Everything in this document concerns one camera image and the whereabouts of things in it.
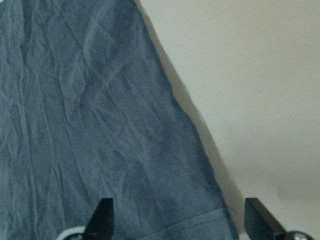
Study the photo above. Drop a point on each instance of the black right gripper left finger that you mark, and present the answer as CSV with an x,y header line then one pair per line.
x,y
101,224

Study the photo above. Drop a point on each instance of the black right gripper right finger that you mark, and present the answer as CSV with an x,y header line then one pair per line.
x,y
259,223

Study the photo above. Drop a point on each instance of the black t-shirt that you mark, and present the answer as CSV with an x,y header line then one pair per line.
x,y
87,112

